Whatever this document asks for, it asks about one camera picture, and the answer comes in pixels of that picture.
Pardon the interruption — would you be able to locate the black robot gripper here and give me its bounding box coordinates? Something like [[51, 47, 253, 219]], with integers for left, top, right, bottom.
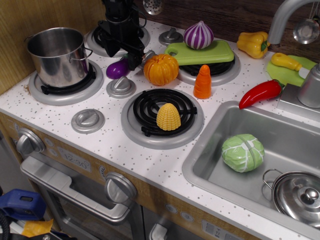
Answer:
[[98, 0, 145, 71]]

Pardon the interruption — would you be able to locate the purple toy eggplant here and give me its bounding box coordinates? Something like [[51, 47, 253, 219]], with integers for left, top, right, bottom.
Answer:
[[106, 57, 130, 80]]

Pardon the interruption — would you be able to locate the tall steel pot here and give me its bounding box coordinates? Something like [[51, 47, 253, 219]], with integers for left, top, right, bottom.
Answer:
[[26, 27, 93, 88]]

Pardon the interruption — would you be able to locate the small lidded steel pot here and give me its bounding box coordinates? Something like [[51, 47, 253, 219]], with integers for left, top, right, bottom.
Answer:
[[262, 168, 320, 229]]

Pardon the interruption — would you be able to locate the silver knob beside pumpkin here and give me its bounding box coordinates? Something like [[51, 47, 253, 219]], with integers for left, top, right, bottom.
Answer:
[[141, 50, 157, 68]]

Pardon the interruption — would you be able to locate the middle silver stove knob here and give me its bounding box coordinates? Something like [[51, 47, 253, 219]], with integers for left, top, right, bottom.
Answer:
[[106, 76, 136, 99]]

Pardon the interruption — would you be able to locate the silver stove knob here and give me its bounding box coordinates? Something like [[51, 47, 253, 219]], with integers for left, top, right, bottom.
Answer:
[[71, 109, 105, 134], [158, 27, 184, 46], [106, 76, 136, 99]]

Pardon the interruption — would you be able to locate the orange toy pumpkin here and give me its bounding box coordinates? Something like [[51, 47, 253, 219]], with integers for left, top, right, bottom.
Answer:
[[143, 54, 179, 86]]

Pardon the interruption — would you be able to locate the front left stove burner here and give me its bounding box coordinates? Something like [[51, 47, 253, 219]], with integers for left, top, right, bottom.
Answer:
[[28, 60, 104, 106]]

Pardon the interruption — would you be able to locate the back silver stove knob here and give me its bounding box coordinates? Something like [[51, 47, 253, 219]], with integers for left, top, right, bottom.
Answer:
[[158, 27, 184, 46]]

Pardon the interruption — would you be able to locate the hanging perforated steel spoon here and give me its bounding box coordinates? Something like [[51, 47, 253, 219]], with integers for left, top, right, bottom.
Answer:
[[142, 0, 164, 16]]

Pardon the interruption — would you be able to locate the green toy cutting board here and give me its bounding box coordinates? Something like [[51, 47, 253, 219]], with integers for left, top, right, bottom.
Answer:
[[164, 40, 234, 66]]

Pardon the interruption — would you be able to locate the front right stove burner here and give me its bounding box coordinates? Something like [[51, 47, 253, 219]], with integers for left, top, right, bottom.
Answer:
[[121, 88, 204, 150]]

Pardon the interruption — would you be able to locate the front silver stove knob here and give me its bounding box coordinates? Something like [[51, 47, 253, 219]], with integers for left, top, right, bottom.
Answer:
[[71, 109, 105, 134]]

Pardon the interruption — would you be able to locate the purple striped toy onion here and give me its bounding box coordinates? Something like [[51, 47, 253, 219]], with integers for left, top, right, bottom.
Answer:
[[183, 20, 214, 50]]

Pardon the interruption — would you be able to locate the yellow toy corn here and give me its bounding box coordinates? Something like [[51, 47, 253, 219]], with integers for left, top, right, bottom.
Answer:
[[156, 103, 182, 131]]

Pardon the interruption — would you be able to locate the orange toy carrot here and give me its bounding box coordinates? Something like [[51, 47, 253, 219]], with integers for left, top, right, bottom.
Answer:
[[193, 64, 212, 99]]

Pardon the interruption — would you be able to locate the back right stove burner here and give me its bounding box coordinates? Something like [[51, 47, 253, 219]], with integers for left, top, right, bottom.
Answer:
[[177, 55, 241, 87]]

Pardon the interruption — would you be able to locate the oven clock display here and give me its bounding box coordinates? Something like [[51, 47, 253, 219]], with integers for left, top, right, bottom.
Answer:
[[57, 147, 92, 173]]

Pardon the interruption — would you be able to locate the left oven dial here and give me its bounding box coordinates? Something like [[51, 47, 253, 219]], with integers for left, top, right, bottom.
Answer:
[[16, 127, 46, 156]]

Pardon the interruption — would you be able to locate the oven dial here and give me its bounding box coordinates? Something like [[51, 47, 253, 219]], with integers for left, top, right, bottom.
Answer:
[[16, 127, 46, 156], [104, 171, 138, 204]]

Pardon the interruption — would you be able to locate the yellow toy bell pepper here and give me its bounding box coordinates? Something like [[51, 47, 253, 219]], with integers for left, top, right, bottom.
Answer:
[[236, 31, 270, 59]]

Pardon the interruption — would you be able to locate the right oven dial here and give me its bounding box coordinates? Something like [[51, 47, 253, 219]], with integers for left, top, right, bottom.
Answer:
[[104, 171, 138, 204]]

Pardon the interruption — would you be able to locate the red toy chili pepper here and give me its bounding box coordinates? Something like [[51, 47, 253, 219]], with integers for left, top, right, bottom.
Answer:
[[238, 79, 285, 110]]

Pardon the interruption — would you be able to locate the green toy cabbage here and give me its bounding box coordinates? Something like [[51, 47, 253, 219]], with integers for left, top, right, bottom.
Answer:
[[221, 134, 265, 173]]

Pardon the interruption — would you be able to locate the light green toy plate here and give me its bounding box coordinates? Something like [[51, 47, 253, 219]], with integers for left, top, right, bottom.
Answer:
[[266, 55, 317, 87]]

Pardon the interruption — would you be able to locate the blue clamp tool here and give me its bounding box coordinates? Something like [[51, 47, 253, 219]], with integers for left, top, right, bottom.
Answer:
[[0, 189, 47, 221]]

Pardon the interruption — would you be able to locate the hanging steel ladle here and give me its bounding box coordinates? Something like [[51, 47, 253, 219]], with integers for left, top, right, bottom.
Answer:
[[293, 2, 320, 45]]

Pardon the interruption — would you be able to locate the silver toy faucet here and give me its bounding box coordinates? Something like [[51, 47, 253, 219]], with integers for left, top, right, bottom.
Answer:
[[267, 0, 320, 121]]

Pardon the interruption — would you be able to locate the silver sink basin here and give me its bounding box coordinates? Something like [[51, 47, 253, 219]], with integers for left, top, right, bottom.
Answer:
[[182, 101, 320, 240]]

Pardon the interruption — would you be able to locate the yellow cloth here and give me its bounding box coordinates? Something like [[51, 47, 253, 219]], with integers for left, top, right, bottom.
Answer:
[[21, 219, 54, 238]]

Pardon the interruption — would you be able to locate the silver oven door handle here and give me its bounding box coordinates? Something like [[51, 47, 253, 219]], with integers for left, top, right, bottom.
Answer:
[[20, 156, 131, 225]]

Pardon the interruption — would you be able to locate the yellow handled toy knife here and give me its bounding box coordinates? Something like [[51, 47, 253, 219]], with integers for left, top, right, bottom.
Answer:
[[271, 52, 310, 79]]

